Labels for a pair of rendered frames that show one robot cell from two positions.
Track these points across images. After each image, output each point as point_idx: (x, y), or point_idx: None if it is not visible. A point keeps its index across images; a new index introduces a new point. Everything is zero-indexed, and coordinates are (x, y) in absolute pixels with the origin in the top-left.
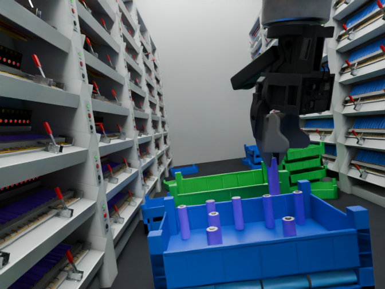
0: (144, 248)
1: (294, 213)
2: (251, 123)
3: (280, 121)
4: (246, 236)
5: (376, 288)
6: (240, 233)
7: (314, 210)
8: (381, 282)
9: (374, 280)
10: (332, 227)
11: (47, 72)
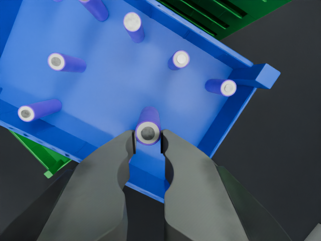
0: None
1: (227, 63)
2: (21, 214)
3: (164, 228)
4: (128, 62)
5: (301, 57)
6: (130, 48)
7: (236, 94)
8: (314, 55)
9: (313, 49)
10: (208, 136)
11: None
